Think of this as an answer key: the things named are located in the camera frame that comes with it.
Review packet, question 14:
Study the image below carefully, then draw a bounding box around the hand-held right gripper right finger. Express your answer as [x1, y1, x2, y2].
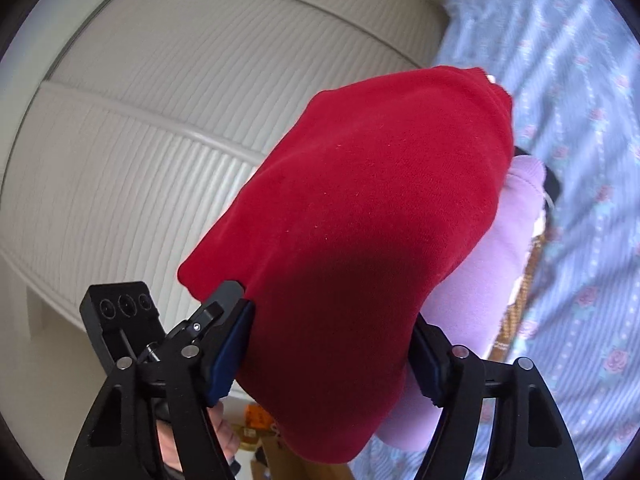
[407, 312, 585, 480]

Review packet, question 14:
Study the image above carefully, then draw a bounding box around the red sweater with pink collar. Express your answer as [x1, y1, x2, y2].
[177, 65, 515, 465]

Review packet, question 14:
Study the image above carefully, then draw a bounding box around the lilac garment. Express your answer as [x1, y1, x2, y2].
[377, 155, 547, 452]

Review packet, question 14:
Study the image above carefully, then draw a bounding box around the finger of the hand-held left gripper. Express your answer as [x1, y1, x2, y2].
[162, 280, 247, 356]

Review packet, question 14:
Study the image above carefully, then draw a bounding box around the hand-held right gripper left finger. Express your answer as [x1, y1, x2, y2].
[64, 299, 257, 480]

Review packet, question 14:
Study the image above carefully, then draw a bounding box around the person's left hand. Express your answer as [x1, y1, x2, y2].
[155, 402, 242, 472]

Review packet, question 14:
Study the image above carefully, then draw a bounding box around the bed with blue floral sheet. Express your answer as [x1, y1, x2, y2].
[350, 0, 640, 480]

